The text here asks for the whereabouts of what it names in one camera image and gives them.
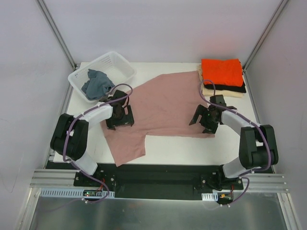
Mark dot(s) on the blue grey t shirt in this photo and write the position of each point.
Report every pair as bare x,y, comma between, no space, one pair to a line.
97,86

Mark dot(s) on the left white cable duct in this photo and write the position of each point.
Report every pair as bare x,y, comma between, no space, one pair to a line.
75,193

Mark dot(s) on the aluminium frame post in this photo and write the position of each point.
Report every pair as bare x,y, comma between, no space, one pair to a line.
271,23
56,32

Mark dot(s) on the white plastic laundry basket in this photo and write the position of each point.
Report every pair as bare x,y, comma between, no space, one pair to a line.
114,65

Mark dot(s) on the pink t shirt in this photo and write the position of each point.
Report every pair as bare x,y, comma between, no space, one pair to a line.
163,106

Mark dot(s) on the orange folded t shirt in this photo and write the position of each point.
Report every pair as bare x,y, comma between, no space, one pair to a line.
222,72

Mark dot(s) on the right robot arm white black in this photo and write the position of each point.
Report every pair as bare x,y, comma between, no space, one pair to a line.
257,143

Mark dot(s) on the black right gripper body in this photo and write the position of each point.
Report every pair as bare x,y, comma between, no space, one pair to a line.
205,119

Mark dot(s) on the left aluminium frame post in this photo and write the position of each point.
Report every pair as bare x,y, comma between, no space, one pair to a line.
56,32

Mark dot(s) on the right aluminium frame post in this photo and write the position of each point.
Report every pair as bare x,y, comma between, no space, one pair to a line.
271,23

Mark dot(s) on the black folded t shirt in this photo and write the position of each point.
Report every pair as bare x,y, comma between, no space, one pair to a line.
240,89

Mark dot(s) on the right white cable duct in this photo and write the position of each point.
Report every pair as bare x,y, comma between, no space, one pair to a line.
216,196

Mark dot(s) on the white cable duct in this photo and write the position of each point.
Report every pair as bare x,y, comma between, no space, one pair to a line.
75,193
216,196

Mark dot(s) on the beige folded t shirt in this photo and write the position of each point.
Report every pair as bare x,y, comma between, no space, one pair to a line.
209,92

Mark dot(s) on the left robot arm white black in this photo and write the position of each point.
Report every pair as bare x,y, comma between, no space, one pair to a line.
71,133

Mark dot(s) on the aluminium rail profile front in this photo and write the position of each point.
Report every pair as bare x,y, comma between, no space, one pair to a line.
61,178

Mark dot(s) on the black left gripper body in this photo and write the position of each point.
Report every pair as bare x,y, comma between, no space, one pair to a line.
121,120

